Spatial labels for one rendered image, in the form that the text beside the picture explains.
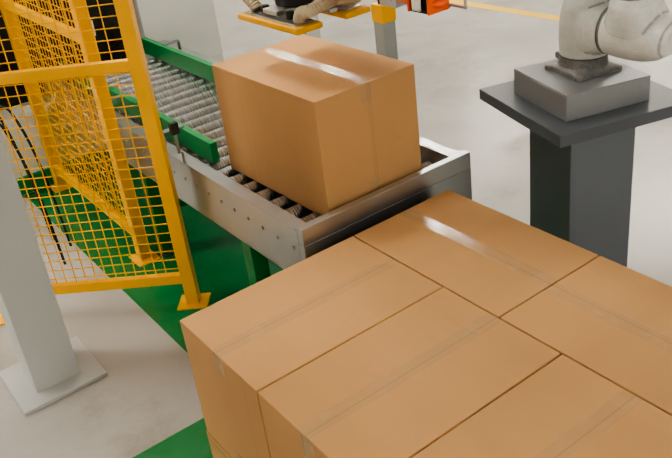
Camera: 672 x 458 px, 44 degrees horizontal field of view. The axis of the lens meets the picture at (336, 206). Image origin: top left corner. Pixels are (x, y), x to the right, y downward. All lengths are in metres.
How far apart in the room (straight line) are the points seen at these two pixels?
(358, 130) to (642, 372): 1.12
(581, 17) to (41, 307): 1.99
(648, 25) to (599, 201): 0.66
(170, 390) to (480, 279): 1.20
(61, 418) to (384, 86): 1.53
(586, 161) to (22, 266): 1.88
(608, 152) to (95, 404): 1.92
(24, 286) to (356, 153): 1.17
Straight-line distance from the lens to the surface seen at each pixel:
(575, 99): 2.66
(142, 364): 3.09
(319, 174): 2.54
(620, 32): 2.62
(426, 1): 2.18
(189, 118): 3.65
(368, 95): 2.55
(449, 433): 1.81
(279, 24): 2.59
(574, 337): 2.07
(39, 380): 3.08
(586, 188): 2.89
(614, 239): 3.07
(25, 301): 2.92
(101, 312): 3.44
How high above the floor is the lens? 1.81
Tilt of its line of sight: 28 degrees down
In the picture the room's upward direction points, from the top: 7 degrees counter-clockwise
